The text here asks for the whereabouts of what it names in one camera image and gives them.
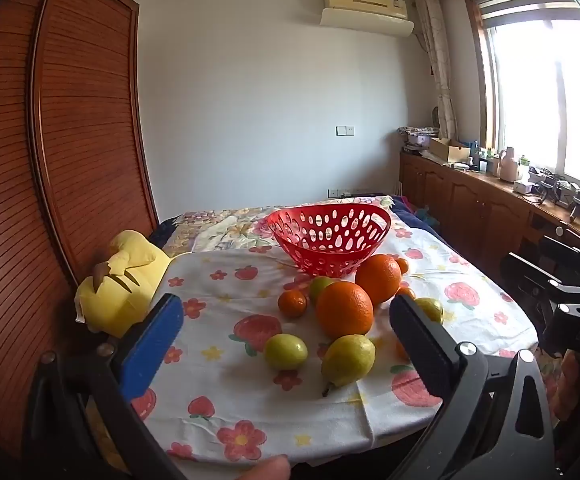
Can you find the red perforated plastic basket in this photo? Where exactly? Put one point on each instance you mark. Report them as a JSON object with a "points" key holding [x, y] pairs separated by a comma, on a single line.
{"points": [[327, 240]]}

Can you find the folded patterned cloth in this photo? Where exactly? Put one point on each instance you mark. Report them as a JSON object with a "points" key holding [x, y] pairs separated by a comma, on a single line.
{"points": [[417, 130]]}

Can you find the teal cloth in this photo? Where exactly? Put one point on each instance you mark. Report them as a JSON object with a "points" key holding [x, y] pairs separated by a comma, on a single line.
{"points": [[425, 215]]}

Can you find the yellow-green pear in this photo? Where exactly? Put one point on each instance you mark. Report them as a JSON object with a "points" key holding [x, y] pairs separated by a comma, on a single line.
{"points": [[348, 360]]}

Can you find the floral blanket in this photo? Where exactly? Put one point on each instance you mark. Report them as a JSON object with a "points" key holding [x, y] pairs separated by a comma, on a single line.
{"points": [[230, 230]]}

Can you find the round green lime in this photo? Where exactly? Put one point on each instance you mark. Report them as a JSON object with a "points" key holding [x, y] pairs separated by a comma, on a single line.
{"points": [[320, 286]]}

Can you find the wall air conditioner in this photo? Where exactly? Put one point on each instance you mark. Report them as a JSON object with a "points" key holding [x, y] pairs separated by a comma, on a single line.
{"points": [[364, 1]]}

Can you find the large orange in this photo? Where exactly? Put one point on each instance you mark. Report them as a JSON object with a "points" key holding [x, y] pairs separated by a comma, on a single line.
{"points": [[345, 308], [378, 277]]}

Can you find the yellow-green lemon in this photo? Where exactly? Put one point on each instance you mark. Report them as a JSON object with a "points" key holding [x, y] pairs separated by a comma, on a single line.
{"points": [[286, 352], [432, 307]]}

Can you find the patterned curtain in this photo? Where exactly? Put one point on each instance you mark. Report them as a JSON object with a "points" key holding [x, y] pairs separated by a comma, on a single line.
{"points": [[439, 60]]}

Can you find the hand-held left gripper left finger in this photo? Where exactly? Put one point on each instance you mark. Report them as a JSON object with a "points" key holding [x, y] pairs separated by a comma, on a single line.
{"points": [[150, 350]]}

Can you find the wooden framed window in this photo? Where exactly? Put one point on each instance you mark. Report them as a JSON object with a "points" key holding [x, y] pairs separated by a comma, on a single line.
{"points": [[544, 85]]}

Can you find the wooden cabinet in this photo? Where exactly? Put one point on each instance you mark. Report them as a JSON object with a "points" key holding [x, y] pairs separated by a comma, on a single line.
{"points": [[469, 210]]}

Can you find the white strawberry print cloth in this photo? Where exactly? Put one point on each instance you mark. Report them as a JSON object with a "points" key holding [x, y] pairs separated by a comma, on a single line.
{"points": [[220, 395]]}

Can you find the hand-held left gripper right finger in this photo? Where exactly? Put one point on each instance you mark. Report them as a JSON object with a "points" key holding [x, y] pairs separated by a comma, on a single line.
{"points": [[427, 347]]}

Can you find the white wall switch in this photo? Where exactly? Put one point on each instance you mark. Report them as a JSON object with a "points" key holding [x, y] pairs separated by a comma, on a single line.
{"points": [[345, 131]]}

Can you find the cardboard box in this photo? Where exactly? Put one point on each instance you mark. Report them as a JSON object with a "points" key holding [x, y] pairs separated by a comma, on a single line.
{"points": [[448, 151]]}

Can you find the yellow plush toy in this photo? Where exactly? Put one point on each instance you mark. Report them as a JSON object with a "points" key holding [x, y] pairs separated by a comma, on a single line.
{"points": [[120, 285]]}

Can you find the person's left hand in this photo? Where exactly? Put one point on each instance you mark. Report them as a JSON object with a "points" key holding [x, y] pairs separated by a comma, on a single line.
{"points": [[267, 470]]}

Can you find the wall power socket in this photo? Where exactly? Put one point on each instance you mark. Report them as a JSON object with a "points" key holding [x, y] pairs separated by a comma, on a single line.
{"points": [[340, 192]]}

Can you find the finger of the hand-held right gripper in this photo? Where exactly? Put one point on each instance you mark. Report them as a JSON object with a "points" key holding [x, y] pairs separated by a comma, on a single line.
{"points": [[534, 272], [574, 255]]}

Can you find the wooden slatted wardrobe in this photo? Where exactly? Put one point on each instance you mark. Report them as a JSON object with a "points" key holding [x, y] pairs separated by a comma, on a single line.
{"points": [[45, 135]]}

